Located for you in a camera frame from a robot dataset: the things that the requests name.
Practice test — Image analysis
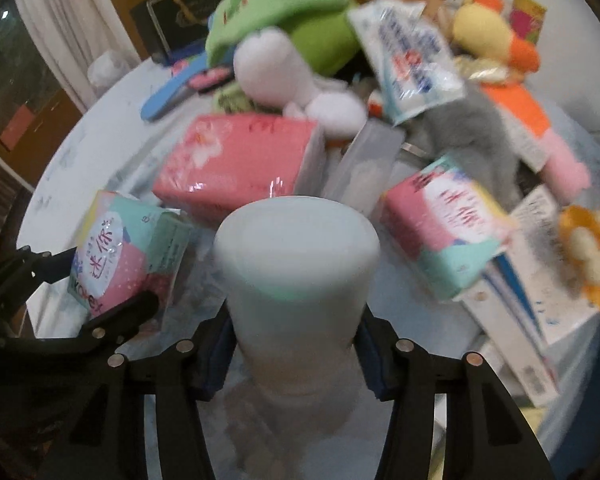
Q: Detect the white cylindrical bottle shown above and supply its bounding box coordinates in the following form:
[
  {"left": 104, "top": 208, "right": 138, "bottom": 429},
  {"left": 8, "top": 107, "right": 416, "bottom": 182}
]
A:
[{"left": 212, "top": 195, "right": 381, "bottom": 411}]

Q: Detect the pink tissue pack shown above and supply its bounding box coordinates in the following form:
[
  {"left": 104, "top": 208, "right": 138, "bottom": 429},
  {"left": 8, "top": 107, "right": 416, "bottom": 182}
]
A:
[{"left": 151, "top": 114, "right": 327, "bottom": 226}]

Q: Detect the blue boomerang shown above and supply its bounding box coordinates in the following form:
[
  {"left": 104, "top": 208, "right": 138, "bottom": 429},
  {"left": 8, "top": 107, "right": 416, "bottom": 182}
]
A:
[{"left": 142, "top": 52, "right": 213, "bottom": 121}]

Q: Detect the white plastic bag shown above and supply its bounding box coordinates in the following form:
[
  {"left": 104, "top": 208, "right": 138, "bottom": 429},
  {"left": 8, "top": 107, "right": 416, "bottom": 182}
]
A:
[{"left": 87, "top": 50, "right": 141, "bottom": 96}]

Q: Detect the black gift box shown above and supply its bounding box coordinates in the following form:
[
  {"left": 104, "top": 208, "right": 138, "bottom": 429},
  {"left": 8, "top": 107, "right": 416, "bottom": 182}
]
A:
[{"left": 130, "top": 0, "right": 246, "bottom": 58}]

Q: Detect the clear plastic box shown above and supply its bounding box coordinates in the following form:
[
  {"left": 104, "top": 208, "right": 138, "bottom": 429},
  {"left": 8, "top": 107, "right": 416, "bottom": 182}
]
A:
[{"left": 322, "top": 122, "right": 406, "bottom": 218}]

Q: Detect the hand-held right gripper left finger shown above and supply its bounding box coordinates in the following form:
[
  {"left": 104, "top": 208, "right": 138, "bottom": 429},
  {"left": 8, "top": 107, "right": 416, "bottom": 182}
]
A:
[{"left": 40, "top": 317, "right": 233, "bottom": 480}]

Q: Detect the green plush toy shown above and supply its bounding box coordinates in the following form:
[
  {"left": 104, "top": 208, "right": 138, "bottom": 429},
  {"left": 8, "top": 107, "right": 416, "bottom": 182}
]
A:
[{"left": 205, "top": 0, "right": 366, "bottom": 68}]

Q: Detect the wooden cabinet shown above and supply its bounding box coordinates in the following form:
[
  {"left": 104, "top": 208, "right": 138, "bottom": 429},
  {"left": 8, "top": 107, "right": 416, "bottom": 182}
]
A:
[{"left": 0, "top": 85, "right": 83, "bottom": 191}]

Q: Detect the pink and teal pad pack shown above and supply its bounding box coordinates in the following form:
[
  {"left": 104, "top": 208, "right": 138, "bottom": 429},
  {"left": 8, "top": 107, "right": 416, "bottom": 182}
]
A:
[
  {"left": 67, "top": 190, "right": 193, "bottom": 318},
  {"left": 380, "top": 155, "right": 518, "bottom": 303}
]

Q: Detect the white box with blue stripe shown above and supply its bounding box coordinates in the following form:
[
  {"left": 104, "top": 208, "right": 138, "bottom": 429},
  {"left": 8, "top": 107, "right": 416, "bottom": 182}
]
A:
[{"left": 500, "top": 185, "right": 600, "bottom": 346}]

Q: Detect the pink plastic toy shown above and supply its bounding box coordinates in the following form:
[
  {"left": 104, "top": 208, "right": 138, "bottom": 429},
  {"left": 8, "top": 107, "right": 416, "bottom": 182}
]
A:
[{"left": 172, "top": 60, "right": 236, "bottom": 93}]

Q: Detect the yellow packet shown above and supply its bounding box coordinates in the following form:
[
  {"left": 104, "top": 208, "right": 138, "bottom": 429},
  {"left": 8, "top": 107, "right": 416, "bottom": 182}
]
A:
[{"left": 455, "top": 55, "right": 526, "bottom": 83}]

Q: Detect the white goose plush toy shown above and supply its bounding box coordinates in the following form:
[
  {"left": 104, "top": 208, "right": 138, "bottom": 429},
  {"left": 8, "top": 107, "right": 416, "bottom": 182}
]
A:
[{"left": 232, "top": 27, "right": 368, "bottom": 138}]

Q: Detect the pink yellow carton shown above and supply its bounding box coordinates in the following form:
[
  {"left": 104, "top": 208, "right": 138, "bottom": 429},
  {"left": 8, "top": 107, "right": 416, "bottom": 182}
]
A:
[{"left": 510, "top": 0, "right": 548, "bottom": 46}]

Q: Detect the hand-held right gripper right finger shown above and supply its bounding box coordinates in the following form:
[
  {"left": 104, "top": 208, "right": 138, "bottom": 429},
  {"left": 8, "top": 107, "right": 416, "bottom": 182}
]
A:
[{"left": 356, "top": 310, "right": 556, "bottom": 480}]

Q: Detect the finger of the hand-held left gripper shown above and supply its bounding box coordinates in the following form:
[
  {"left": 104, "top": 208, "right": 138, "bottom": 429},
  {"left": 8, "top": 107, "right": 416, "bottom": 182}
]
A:
[
  {"left": 80, "top": 294, "right": 160, "bottom": 348},
  {"left": 0, "top": 246, "right": 78, "bottom": 301}
]

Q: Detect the grey plush toy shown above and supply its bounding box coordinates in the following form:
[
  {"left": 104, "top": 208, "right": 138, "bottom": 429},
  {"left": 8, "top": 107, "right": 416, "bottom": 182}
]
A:
[{"left": 405, "top": 85, "right": 523, "bottom": 211}]

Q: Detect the white curtain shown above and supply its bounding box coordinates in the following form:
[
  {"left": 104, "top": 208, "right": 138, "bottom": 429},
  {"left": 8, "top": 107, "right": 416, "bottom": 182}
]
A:
[{"left": 12, "top": 0, "right": 156, "bottom": 111}]

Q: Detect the yellow flower plush toy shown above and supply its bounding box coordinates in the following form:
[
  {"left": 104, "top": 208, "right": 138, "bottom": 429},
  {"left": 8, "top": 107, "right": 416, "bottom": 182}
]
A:
[{"left": 557, "top": 204, "right": 600, "bottom": 316}]

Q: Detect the white box with red stripe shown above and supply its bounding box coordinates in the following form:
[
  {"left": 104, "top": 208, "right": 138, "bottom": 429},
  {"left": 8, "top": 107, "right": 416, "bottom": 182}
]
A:
[{"left": 460, "top": 260, "right": 561, "bottom": 408}]

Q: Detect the blue and white wipes pack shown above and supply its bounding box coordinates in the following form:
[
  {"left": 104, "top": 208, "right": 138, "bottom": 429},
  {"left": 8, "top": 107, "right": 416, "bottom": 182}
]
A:
[{"left": 347, "top": 0, "right": 468, "bottom": 126}]

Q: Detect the yellow duck plush toy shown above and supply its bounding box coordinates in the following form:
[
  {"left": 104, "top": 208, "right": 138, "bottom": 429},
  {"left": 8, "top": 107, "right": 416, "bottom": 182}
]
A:
[{"left": 452, "top": 0, "right": 593, "bottom": 191}]

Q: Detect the metal clip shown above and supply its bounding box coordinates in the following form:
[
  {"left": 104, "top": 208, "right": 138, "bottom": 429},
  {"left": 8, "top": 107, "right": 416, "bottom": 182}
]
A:
[{"left": 400, "top": 142, "right": 431, "bottom": 161}]

